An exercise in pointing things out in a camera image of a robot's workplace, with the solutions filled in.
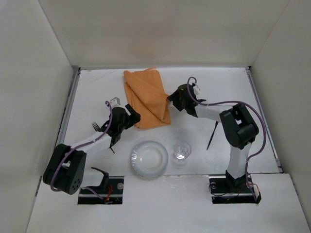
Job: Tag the black plastic knife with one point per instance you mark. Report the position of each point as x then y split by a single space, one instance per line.
212 135

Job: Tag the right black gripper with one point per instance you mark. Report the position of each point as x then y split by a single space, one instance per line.
177 97

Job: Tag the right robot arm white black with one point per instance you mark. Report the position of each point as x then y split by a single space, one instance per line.
238 125

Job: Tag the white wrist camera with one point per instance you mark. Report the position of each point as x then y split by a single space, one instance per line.
196 89
115 102

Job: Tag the white round plate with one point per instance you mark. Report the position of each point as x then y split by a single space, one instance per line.
149 159

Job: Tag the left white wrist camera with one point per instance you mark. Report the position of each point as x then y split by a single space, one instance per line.
115 102

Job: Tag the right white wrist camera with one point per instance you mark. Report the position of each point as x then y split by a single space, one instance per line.
196 89

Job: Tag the right aluminium table rail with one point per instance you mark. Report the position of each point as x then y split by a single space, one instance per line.
269 137

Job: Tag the clear plastic cup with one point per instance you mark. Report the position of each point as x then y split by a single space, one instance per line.
181 152

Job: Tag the left aluminium table rail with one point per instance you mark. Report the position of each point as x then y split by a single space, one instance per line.
68 106

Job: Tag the black plastic fork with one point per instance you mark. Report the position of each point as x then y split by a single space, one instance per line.
96 127

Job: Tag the aluminium table rail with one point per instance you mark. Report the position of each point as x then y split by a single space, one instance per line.
68 106
269 137

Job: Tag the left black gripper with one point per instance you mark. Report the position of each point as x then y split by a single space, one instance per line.
129 116

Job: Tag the orange cloth placemat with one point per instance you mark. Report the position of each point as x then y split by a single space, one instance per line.
145 93

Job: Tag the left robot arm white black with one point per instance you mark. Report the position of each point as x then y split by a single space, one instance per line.
66 168

